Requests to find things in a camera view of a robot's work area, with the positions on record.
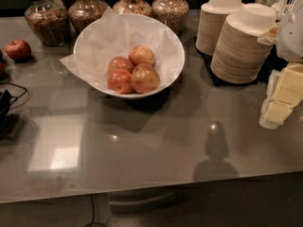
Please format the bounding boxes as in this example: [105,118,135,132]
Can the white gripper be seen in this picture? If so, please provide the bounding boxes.
[258,1,303,130]

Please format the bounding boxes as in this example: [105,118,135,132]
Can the yellow-red apple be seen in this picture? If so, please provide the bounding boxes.
[128,45,154,65]
[131,63,160,94]

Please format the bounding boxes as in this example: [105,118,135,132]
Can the front left red apple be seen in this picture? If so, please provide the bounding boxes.
[107,69,133,95]

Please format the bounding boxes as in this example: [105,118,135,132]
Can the back left red apple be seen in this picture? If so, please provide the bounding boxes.
[107,56,134,73]

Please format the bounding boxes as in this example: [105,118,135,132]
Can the white bowl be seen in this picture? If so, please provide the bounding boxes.
[73,13,186,100]

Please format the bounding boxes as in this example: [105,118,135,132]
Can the red apple on table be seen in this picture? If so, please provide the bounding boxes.
[6,40,31,61]

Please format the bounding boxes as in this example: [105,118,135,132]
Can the red apple at left edge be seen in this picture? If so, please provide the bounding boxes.
[0,49,7,79]

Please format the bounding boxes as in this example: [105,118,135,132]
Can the black mat under stacks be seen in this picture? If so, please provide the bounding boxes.
[199,47,288,87]

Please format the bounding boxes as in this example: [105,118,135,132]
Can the rear stack paper bowls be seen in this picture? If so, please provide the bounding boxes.
[196,0,243,56]

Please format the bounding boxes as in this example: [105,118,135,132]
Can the glass cereal jar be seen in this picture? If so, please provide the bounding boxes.
[113,0,152,17]
[151,0,189,35]
[25,0,71,46]
[68,0,108,33]

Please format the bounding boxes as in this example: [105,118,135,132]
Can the far left glass cereal jar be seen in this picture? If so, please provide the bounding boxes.
[25,0,71,46]

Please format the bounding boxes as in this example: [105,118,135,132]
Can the black device with cable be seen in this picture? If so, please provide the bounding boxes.
[0,82,28,135]

